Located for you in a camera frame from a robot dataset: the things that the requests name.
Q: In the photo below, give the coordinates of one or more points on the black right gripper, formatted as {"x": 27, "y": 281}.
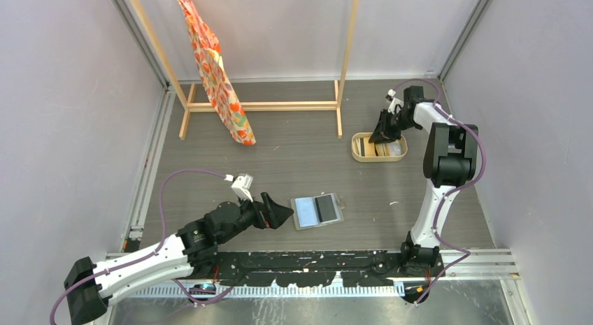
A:
{"x": 383, "y": 132}

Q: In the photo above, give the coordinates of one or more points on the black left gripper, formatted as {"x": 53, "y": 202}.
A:
{"x": 268, "y": 214}

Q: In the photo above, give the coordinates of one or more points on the grey card holder wallet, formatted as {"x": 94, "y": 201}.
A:
{"x": 316, "y": 211}

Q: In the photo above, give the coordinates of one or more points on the gold card black stripe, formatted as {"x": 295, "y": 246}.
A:
{"x": 367, "y": 149}

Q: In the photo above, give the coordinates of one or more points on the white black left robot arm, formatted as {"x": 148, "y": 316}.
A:
{"x": 91, "y": 287}

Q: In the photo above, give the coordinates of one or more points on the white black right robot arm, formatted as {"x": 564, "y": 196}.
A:
{"x": 450, "y": 162}

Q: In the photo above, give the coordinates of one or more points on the silver VIP card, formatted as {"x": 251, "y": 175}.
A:
{"x": 393, "y": 149}

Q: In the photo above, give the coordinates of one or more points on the cream oval tray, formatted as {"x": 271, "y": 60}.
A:
{"x": 380, "y": 152}

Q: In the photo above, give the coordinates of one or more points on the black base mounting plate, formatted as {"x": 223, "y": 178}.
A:
{"x": 374, "y": 268}

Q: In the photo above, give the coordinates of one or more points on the floral fabric bag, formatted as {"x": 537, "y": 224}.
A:
{"x": 217, "y": 86}

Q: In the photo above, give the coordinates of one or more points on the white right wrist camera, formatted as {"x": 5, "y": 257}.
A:
{"x": 394, "y": 104}

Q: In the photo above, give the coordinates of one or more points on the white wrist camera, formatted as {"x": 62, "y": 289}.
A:
{"x": 394, "y": 104}
{"x": 240, "y": 185}

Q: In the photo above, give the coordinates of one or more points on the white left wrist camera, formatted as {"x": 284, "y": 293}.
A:
{"x": 240, "y": 185}

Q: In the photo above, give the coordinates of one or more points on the wooden rack frame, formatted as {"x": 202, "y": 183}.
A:
{"x": 186, "y": 100}

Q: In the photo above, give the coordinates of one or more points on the aluminium front rail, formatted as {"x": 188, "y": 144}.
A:
{"x": 481, "y": 264}

